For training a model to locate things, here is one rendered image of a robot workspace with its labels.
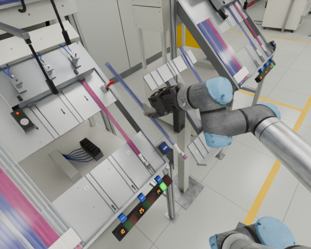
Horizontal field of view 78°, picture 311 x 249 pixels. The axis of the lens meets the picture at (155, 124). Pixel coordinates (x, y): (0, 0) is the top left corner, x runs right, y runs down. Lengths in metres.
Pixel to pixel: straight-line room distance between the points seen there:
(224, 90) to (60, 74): 0.60
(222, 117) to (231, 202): 1.19
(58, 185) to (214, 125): 0.87
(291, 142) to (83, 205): 0.70
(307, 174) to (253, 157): 1.48
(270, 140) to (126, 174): 0.56
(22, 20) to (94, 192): 0.68
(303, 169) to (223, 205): 1.19
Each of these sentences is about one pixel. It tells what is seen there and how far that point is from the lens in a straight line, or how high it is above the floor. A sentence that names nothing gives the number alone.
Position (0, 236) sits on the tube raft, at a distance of 0.83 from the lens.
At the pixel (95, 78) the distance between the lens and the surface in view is 0.93.
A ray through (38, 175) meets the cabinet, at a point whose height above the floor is 0.62.
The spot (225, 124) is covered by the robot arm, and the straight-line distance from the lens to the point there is 0.56.
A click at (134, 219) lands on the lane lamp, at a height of 0.66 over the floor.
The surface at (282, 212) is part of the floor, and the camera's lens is 1.77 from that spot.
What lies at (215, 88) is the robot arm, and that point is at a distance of 0.53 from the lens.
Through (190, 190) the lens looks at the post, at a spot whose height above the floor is 0.01.
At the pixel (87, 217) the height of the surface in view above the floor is 0.76.
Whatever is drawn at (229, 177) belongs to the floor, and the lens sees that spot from 1.79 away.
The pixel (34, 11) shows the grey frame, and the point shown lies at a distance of 0.91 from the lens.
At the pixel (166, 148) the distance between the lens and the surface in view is 0.89.
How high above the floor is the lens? 1.47
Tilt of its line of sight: 42 degrees down
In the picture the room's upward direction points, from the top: 7 degrees counter-clockwise
